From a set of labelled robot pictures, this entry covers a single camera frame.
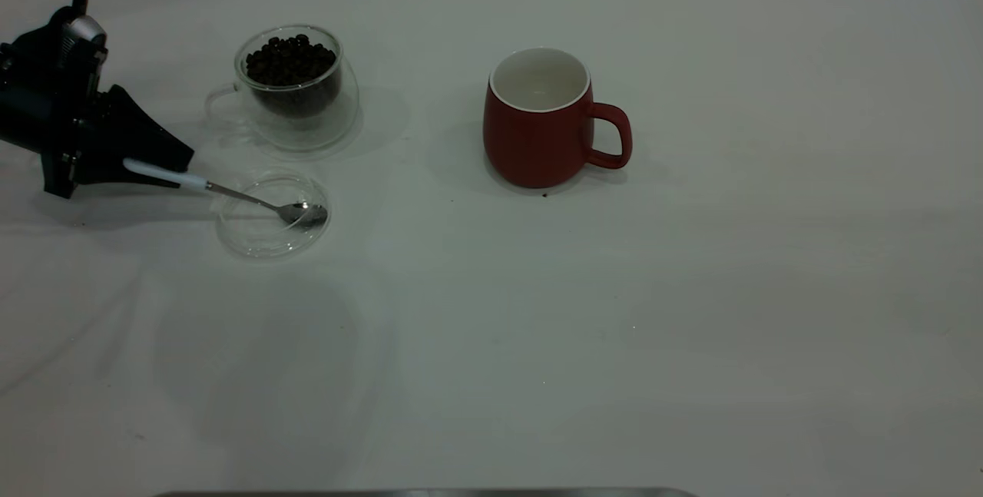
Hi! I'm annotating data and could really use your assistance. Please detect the clear double-wall glass cup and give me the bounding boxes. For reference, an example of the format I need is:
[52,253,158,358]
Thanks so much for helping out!
[204,25,360,152]

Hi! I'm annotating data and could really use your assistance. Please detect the red ceramic mug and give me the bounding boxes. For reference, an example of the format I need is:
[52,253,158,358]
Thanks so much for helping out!
[482,48,633,190]

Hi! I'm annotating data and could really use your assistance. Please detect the steel spoon with white handle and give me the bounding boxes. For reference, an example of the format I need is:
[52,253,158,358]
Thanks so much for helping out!
[123,158,329,226]

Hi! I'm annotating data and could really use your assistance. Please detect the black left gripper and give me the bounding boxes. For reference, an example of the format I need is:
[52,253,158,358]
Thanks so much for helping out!
[0,84,194,198]

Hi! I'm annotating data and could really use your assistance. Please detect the dark coffee beans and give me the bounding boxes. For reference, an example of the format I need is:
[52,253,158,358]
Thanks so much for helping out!
[246,35,343,118]

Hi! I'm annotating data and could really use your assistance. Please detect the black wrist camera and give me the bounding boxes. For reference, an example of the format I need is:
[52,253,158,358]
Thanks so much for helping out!
[0,7,108,98]

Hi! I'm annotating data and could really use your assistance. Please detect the clear round glass lid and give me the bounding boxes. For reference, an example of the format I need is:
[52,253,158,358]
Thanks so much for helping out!
[216,172,332,259]

